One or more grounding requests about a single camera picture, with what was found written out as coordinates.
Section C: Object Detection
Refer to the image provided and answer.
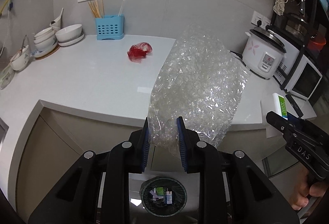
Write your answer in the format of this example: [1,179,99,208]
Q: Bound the green and white carton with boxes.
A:
[156,187,164,197]

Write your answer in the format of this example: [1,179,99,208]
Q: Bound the blue milk carton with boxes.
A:
[164,190,172,204]

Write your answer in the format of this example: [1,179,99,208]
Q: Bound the clear bubble wrap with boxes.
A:
[147,24,250,155]

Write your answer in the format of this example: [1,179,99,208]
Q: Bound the teal mesh trash basket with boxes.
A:
[139,177,187,217]

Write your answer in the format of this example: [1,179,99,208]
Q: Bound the black kitchen rack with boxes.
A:
[266,0,319,91]

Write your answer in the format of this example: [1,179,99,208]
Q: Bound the person's right hand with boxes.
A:
[289,167,328,210]

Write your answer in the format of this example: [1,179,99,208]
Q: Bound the white box green label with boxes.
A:
[260,93,288,139]

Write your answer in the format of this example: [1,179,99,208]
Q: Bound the white microwave oven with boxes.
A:
[275,34,322,100]

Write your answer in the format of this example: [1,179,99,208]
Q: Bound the white rice cooker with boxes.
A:
[242,27,287,80]

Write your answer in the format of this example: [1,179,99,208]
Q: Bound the red mesh net bag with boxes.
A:
[127,42,153,63]

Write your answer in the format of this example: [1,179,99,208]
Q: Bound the white patterned bowl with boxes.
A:
[10,45,30,72]

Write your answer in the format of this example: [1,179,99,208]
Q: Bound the large white bowl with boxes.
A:
[55,24,85,47]

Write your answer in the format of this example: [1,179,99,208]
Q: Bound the stacked white bowls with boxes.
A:
[34,27,56,51]

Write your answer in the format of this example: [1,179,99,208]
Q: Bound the blue utensil holder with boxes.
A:
[95,14,124,41]

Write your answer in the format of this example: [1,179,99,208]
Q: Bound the white ceramic spoon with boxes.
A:
[50,8,64,32]

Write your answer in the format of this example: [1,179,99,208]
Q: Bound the wooden chopsticks bundle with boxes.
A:
[88,0,105,18]

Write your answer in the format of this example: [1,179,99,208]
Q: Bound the white wall socket right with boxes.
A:
[251,11,271,29]

